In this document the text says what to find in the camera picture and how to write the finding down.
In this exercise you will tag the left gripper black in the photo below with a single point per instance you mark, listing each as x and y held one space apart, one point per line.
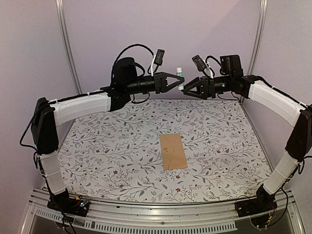
164 86

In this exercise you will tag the left aluminium frame post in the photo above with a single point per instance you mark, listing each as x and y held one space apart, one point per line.
67 46

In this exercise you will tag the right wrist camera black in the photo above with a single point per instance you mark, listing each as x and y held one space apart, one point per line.
200 64

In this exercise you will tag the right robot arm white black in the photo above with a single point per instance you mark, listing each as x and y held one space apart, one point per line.
255 88

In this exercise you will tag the aluminium frame post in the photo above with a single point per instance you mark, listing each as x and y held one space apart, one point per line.
258 35
67 46

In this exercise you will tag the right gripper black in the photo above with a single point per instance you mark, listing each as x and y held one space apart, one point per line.
207 86

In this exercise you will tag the brown kraft envelope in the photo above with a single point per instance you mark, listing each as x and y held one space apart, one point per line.
173 154

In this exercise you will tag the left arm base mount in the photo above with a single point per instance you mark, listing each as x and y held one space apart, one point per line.
74 206

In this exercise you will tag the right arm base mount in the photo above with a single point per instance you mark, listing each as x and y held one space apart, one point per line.
255 206

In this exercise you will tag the right aluminium frame post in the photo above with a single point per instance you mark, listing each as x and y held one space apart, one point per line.
258 35

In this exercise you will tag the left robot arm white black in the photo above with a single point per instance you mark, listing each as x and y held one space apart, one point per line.
49 115

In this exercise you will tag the floral patterned table mat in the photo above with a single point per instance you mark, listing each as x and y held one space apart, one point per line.
118 155

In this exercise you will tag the aluminium front rail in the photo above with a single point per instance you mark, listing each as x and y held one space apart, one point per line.
121 217

